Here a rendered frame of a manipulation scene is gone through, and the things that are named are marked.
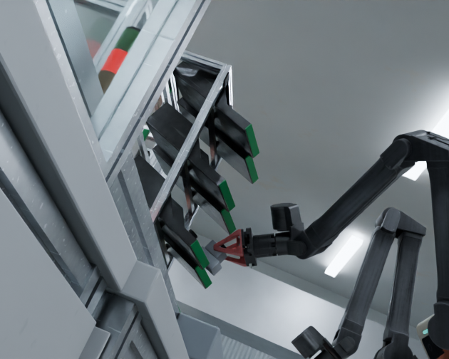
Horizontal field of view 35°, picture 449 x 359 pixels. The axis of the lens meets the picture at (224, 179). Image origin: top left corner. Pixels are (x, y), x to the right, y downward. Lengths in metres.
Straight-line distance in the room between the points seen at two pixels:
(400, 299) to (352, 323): 0.15
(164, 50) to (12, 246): 0.24
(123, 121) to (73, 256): 0.11
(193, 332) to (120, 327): 0.57
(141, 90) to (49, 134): 0.19
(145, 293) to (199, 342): 0.57
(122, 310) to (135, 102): 0.16
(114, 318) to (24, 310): 0.17
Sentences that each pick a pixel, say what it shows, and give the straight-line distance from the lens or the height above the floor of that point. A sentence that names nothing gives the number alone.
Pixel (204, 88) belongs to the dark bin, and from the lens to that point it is 1.81.
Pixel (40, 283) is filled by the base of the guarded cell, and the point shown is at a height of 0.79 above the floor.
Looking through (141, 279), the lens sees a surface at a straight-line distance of 0.57.
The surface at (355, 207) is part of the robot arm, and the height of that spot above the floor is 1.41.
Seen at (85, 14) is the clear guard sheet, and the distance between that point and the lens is 0.44.
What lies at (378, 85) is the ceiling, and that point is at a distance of 5.11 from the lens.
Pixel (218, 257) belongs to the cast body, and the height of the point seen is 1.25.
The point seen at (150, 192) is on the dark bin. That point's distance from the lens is 1.69.
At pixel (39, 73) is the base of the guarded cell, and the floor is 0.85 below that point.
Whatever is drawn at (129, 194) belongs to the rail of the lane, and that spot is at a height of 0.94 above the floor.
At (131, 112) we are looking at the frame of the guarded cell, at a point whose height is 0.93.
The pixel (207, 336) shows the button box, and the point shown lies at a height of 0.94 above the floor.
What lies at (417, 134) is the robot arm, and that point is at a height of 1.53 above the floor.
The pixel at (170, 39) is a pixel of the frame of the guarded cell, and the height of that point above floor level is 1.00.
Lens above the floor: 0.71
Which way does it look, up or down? 23 degrees up
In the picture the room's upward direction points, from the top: 25 degrees clockwise
